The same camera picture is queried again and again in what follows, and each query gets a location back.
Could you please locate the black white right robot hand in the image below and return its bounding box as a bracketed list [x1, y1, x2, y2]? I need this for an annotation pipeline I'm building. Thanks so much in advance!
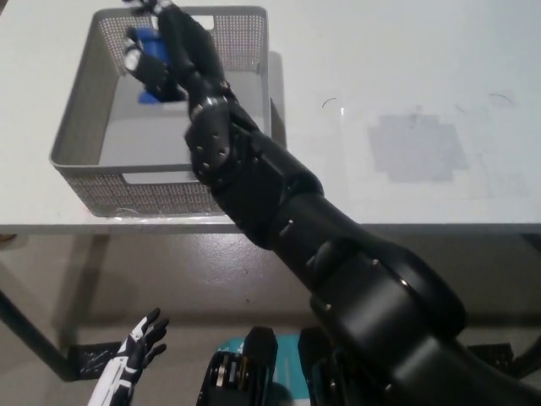
[122, 0, 325, 228]

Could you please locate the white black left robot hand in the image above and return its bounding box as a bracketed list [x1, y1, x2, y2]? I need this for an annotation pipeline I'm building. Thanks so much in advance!
[86, 307, 170, 406]

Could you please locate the blue rook chess piece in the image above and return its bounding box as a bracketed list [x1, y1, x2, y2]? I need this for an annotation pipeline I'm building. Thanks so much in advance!
[126, 27, 187, 106]

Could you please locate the black perforated foot plate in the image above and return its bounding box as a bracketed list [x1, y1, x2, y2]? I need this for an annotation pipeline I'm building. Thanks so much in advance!
[68, 344, 123, 380]
[467, 343, 516, 367]

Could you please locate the black table leg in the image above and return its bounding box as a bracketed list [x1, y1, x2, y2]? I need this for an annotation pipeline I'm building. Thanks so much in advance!
[511, 234, 541, 378]
[0, 268, 72, 381]

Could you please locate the left black ribbed body block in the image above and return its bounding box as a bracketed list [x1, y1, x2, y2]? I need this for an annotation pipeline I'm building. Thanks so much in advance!
[196, 326, 279, 406]

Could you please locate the black ribbed body block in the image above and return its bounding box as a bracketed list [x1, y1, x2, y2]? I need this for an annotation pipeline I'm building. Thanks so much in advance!
[196, 326, 279, 406]
[298, 327, 342, 406]

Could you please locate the grey perforated plastic basket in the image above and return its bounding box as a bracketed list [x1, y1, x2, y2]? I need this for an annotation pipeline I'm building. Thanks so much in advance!
[49, 4, 271, 219]

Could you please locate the right black ribbed body block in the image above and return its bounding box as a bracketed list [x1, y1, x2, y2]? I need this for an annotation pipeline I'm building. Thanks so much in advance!
[298, 327, 342, 406]

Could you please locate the grey tape patch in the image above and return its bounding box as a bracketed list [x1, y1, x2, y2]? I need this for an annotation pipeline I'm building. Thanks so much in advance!
[366, 112, 469, 184]

